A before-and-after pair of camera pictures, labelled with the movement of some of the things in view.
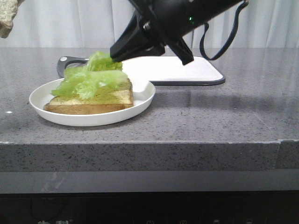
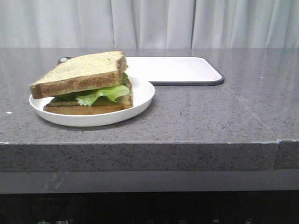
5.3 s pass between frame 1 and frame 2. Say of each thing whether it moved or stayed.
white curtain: stayed
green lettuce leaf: moved
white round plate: stayed
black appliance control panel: stayed
